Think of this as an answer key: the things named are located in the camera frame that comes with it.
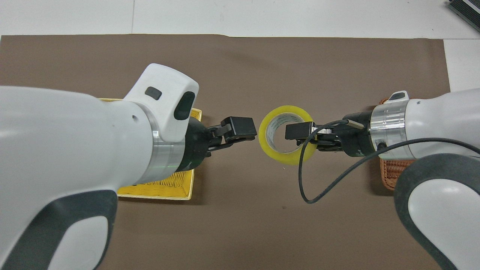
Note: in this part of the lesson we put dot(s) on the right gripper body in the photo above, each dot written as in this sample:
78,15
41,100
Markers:
356,142

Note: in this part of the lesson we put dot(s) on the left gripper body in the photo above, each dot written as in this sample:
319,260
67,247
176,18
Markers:
195,146

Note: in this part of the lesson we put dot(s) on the yellow clear tape roll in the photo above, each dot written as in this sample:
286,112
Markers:
264,140

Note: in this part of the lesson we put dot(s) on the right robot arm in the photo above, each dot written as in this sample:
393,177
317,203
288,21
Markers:
442,116

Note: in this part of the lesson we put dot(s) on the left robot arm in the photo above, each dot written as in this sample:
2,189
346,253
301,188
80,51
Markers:
67,142

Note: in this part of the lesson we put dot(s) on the yellow woven basket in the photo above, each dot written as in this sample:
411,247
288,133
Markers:
176,184

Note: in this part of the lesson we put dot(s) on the brown wicker basket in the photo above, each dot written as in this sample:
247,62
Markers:
392,172

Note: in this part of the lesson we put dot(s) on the black stand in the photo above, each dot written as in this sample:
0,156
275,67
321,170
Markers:
467,11

